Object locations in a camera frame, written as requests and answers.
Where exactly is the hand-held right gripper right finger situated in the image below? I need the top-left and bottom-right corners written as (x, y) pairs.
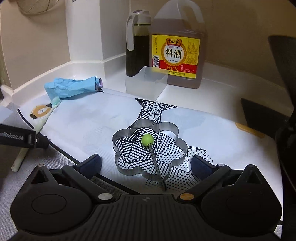
top-left (178, 155), bottom-right (264, 202)

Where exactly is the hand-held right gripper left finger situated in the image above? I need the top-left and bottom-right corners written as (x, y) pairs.
top-left (30, 153), bottom-right (116, 202)

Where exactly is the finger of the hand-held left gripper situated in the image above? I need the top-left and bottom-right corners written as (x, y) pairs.
top-left (27, 130), bottom-right (49, 149)

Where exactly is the flower shaped metal ring mould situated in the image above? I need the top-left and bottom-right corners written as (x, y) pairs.
top-left (112, 119), bottom-right (188, 180)

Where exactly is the pale green toothbrush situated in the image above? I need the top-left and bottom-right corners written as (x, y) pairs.
top-left (12, 97), bottom-right (62, 172)

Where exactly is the green ball metal stick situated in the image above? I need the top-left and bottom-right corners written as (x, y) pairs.
top-left (141, 134), bottom-right (168, 192)

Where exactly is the translucent plastic container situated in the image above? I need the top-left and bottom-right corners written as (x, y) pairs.
top-left (124, 66), bottom-right (167, 102)

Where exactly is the grey felt mat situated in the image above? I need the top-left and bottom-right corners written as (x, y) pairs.
top-left (0, 102), bottom-right (121, 234)

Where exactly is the white mat geometric print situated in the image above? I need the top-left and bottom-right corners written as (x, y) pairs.
top-left (17, 87), bottom-right (284, 209)

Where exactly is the yellow flat pad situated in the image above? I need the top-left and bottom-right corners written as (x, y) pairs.
top-left (235, 122), bottom-right (265, 139)

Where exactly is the black gas stove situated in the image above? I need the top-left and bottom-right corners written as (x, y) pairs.
top-left (240, 97), bottom-right (296, 232)

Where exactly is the cooking wine jug yellow label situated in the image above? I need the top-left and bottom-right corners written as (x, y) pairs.
top-left (149, 0), bottom-right (208, 89)

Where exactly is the dark sauce dispenser bottle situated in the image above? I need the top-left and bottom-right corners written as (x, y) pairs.
top-left (125, 10), bottom-right (152, 77)

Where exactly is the black wok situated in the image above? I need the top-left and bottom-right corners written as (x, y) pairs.
top-left (268, 35), bottom-right (296, 130)

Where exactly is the metal mesh strainer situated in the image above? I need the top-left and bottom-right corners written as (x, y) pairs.
top-left (18, 0), bottom-right (57, 15)

